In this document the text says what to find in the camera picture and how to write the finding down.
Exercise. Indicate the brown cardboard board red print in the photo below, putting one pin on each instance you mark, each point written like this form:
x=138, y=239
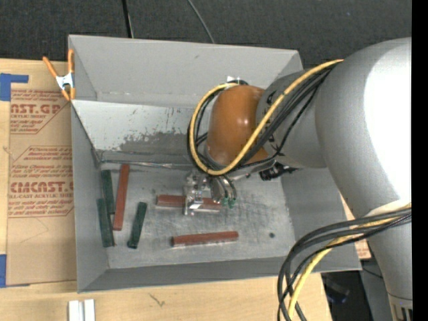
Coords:
x=40, y=166

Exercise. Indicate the dark green flat block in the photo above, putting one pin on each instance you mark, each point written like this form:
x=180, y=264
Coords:
x=137, y=224
x=105, y=226
x=107, y=189

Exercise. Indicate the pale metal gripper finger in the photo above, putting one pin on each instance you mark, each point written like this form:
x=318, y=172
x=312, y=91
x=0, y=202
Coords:
x=194, y=210
x=197, y=195

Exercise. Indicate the red-brown flat block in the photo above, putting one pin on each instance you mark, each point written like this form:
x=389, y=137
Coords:
x=121, y=196
x=204, y=238
x=168, y=200

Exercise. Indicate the black cylinder on white bracket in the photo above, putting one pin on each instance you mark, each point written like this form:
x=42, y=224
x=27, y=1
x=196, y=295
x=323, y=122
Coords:
x=272, y=172

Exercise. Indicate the grey metal bin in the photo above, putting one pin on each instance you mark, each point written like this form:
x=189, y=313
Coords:
x=147, y=75

